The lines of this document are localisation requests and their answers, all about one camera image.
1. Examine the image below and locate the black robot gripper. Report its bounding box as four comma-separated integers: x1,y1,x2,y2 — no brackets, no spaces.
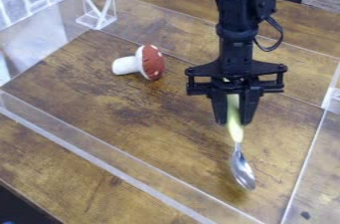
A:
185,28,289,125

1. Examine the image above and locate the green handled metal spoon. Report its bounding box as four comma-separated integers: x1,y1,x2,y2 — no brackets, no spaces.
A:
227,94,257,190

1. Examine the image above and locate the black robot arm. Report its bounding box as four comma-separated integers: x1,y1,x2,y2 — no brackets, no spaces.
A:
185,0,287,124

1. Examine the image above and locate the red and white toy mushroom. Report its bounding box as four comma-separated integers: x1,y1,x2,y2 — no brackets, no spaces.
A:
113,45,167,81

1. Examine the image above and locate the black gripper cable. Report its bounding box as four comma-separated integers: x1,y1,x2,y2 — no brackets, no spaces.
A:
253,15,286,53

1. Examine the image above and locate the clear acrylic triangle bracket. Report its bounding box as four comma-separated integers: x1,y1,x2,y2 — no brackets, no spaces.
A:
77,0,118,30

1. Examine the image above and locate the clear acrylic enclosure wall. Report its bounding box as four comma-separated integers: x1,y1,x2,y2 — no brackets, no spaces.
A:
0,0,340,224

